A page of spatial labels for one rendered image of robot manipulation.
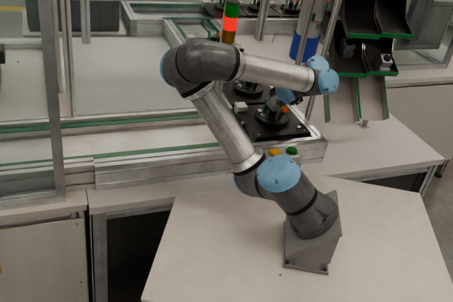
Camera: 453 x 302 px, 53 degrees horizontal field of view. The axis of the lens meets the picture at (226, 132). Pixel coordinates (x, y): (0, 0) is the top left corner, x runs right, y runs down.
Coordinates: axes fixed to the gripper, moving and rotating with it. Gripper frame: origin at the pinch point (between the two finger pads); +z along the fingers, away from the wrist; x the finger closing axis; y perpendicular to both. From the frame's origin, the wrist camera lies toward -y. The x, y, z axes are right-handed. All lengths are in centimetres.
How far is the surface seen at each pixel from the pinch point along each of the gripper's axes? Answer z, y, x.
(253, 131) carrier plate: 2.3, 12.9, -11.7
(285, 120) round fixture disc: 2.9, 9.5, 3.5
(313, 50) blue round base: 57, -46, 61
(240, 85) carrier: 19.6, -12.7, -5.1
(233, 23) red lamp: -15.2, -24.2, -18.4
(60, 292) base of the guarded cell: 31, 58, -87
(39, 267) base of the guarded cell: 19, 48, -93
